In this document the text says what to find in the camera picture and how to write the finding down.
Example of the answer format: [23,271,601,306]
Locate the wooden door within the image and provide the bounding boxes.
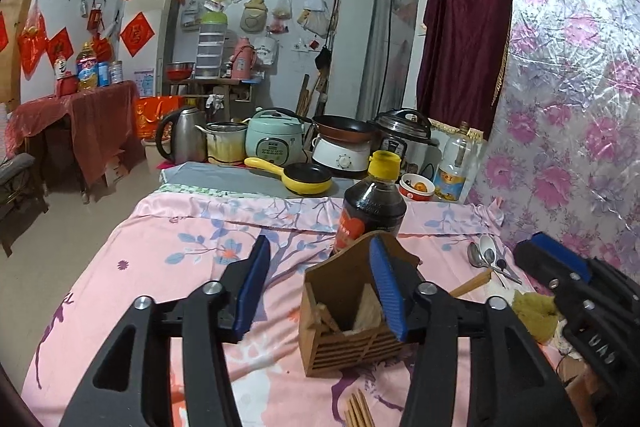
[0,0,39,108]

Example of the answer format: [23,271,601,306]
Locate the yellow mini frying pan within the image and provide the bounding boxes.
[243,156,334,197]

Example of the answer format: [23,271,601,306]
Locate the green rice cooker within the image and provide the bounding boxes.
[244,108,307,166]

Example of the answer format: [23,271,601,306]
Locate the red metal bowl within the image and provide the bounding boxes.
[165,61,196,80]

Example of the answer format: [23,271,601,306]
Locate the silver pressure cooker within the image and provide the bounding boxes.
[367,107,441,180]

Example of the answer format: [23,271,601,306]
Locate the pink printed tablecloth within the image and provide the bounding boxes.
[22,193,566,427]

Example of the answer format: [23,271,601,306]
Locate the red hanging plastic decoration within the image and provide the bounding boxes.
[17,4,49,76]

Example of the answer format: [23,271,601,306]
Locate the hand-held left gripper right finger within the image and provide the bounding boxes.
[369,237,583,427]

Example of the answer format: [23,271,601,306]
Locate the chair with grey cushion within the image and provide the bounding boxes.
[0,151,49,219]

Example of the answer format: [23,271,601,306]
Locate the white hanging bag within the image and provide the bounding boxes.
[254,34,279,67]

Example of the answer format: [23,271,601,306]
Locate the floral plastic wall sheet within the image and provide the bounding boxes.
[469,0,640,358]

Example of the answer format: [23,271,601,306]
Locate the red hanging ornaments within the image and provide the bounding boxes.
[87,1,119,63]

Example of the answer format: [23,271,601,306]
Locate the white electric cooker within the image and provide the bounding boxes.
[311,134,381,180]

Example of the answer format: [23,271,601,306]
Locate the dark sauce bottle yellow cap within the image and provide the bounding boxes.
[332,150,408,259]

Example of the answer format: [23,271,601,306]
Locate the olive and cream plush cloth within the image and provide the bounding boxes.
[509,291,563,344]

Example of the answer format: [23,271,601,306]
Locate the small wooden table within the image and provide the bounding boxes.
[167,77,266,118]

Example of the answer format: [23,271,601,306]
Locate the bundle of wooden chopsticks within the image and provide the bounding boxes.
[344,388,377,427]

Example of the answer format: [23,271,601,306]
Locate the beige hanging bag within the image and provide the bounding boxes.
[238,0,271,33]

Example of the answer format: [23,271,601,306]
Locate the clear cooking oil bottle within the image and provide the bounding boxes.
[432,121,489,203]

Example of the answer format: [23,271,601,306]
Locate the pale hanging bag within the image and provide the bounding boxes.
[298,0,331,36]

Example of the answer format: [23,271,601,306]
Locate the white ceramic spoon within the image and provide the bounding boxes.
[479,234,502,265]

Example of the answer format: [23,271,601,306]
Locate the brown wooden chopstick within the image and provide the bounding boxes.
[320,303,347,336]
[449,269,494,299]

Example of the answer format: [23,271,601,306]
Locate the cardboard box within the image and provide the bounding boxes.
[560,359,601,427]

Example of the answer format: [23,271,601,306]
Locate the small dark handled spoon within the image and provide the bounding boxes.
[494,258,522,284]

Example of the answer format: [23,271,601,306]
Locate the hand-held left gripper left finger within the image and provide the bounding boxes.
[59,234,272,427]

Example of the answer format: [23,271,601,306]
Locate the stainless steel kettle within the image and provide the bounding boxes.
[155,105,209,166]

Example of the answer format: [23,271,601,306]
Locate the orange gift box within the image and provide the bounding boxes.
[132,95,186,140]

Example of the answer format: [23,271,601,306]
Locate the brown frying pan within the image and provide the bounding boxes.
[312,114,379,138]

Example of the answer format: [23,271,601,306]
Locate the red and white bowl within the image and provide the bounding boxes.
[398,172,435,202]

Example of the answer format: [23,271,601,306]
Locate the dark red curtain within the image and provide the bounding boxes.
[415,0,516,141]

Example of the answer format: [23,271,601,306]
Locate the stacked container with green lid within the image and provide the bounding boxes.
[193,11,226,80]

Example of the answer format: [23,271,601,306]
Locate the yellow cooking oil bottle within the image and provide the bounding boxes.
[76,41,100,93]

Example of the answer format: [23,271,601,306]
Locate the steel pot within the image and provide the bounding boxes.
[194,121,250,166]

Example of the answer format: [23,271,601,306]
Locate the white refrigerator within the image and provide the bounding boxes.
[117,0,182,98]

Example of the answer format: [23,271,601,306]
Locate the plastic bag with red contents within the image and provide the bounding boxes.
[269,0,294,33]

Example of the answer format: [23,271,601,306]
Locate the red cloth covered table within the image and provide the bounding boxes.
[7,79,142,188]

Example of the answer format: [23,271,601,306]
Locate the wooden chopstick holder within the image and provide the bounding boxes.
[298,231,422,379]

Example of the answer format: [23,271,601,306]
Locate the pink thermos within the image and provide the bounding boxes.
[230,37,259,80]

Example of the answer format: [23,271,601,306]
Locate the metal spoon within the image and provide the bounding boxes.
[467,241,495,269]

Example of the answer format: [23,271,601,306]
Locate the grey mat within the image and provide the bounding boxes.
[159,160,371,200]

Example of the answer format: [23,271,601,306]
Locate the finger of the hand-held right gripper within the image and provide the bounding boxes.
[514,239,601,323]
[531,232,640,303]

